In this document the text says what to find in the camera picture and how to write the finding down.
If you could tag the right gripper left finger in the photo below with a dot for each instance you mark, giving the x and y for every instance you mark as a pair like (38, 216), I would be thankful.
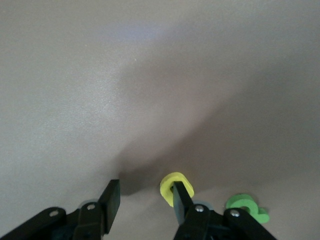
(111, 205)

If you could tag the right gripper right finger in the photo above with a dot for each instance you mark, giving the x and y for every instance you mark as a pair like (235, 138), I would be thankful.
(182, 202)

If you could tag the yellow foam letter n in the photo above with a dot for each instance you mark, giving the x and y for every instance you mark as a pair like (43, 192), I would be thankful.
(166, 186)

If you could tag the green foam letter p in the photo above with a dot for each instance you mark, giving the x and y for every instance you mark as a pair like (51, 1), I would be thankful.
(237, 200)

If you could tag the brown table cover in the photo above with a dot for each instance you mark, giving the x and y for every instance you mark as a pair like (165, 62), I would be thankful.
(75, 100)

